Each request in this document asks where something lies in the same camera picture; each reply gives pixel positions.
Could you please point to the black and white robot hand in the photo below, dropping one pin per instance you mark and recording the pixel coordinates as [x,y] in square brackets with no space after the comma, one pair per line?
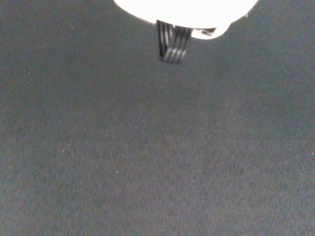
[187,12]

